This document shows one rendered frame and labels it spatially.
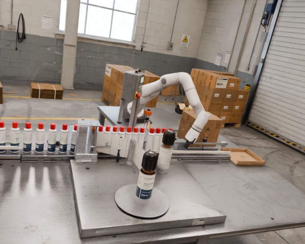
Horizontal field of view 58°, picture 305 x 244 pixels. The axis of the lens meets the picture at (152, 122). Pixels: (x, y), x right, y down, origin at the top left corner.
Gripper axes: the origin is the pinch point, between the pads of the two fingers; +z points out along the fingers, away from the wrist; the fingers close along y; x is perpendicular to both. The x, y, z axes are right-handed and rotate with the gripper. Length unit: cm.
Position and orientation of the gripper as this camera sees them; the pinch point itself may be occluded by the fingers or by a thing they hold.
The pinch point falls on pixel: (186, 145)
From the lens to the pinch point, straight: 228.2
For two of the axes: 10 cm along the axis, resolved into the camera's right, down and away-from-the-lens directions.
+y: 3.4, 3.5, -8.7
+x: 8.1, 3.7, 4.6
